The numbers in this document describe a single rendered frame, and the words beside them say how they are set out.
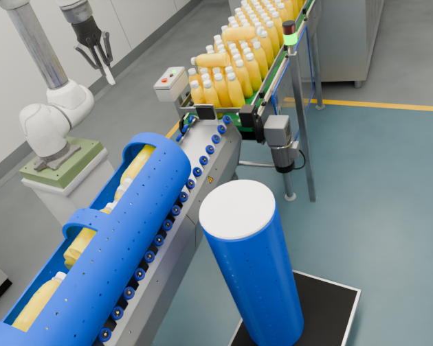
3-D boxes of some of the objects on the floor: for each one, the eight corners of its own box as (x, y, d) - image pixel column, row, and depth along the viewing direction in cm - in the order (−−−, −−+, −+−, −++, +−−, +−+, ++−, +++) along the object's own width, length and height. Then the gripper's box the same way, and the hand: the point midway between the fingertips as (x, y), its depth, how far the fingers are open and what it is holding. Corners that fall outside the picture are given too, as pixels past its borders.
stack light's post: (309, 201, 269) (287, 55, 198) (311, 197, 272) (289, 51, 200) (315, 202, 267) (295, 55, 196) (316, 198, 270) (297, 51, 199)
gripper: (66, 29, 122) (100, 95, 137) (102, 12, 125) (132, 77, 141) (59, 25, 127) (93, 88, 142) (95, 9, 131) (123, 72, 146)
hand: (108, 74), depth 139 cm, fingers closed
